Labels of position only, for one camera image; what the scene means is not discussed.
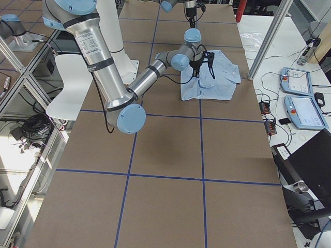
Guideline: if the red cylinder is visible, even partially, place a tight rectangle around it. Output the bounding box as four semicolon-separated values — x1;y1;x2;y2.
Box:
235;0;247;23

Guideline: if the clear water bottle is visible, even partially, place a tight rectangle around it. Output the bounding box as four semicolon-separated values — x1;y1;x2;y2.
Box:
297;42;314;66

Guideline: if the light blue button shirt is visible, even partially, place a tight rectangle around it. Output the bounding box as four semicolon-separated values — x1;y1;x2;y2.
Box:
180;50;241;101

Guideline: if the black laptop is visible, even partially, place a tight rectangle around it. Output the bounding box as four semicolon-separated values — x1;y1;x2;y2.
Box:
270;128;331;197

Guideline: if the near blue teach pendant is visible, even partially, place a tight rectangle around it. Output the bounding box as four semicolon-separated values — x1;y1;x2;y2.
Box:
284;95;329;131

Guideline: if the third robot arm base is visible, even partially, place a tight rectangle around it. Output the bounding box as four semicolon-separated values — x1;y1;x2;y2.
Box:
1;14;37;52

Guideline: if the blue teach pendant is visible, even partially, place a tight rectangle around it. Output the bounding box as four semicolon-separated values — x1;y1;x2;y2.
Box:
280;67;313;96
284;95;329;131

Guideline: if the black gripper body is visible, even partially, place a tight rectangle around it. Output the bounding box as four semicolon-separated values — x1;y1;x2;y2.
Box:
186;7;196;20
190;58;204;77

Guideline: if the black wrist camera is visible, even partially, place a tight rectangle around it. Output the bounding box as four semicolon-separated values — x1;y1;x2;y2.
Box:
203;51;215;79

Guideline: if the far blue teach pendant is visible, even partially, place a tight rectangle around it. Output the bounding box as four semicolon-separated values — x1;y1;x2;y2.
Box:
280;67;313;96

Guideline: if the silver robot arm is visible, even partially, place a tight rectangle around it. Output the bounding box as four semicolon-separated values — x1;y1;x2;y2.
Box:
155;0;206;28
42;1;203;134

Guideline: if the white curved chair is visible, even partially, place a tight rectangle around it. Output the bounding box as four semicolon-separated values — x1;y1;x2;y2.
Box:
46;54;93;121

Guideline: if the aluminium frame post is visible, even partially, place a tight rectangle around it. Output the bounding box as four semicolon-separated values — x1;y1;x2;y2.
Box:
248;0;293;80

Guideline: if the white column base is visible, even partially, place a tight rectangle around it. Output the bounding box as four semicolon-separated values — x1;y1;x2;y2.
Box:
95;0;140;85

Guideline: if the black power adapter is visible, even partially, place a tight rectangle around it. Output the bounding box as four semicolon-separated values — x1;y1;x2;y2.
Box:
314;92;325;107

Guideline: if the clear plastic bag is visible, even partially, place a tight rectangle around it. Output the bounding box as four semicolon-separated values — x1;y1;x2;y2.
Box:
239;30;265;52

